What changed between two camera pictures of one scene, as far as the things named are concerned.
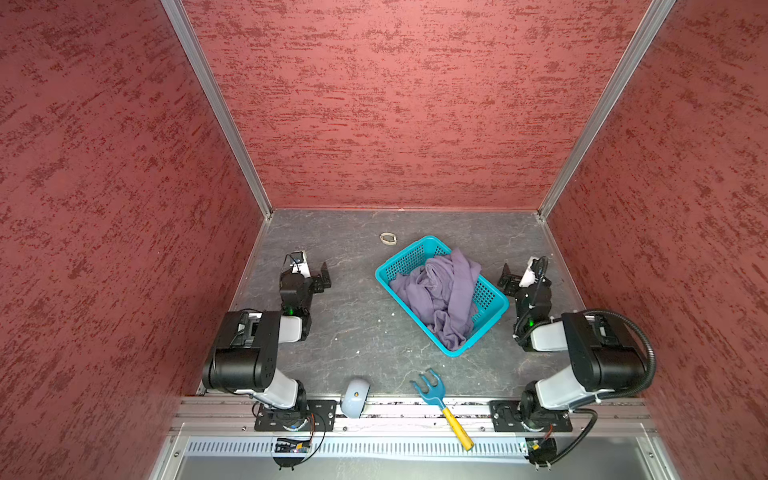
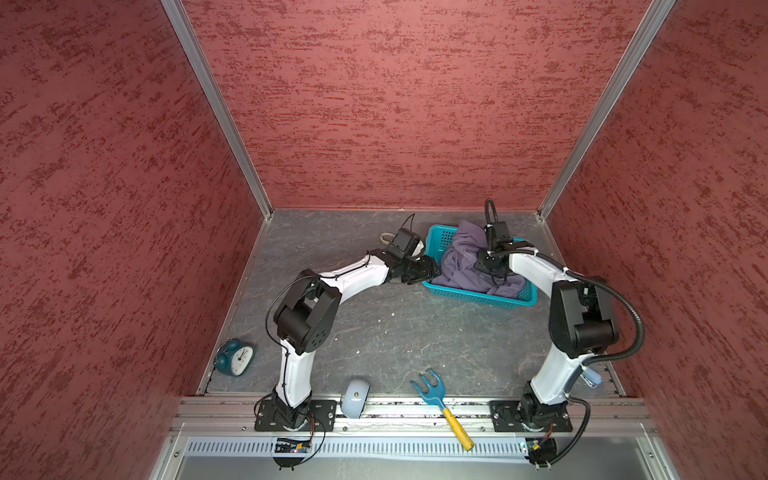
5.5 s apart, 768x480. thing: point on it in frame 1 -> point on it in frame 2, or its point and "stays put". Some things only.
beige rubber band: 388,238 stays put
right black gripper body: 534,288 -> 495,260
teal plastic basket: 492,303 -> 439,238
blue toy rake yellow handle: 435,394 stays put
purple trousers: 441,293 -> 459,253
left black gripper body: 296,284 -> 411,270
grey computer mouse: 354,398 stays put
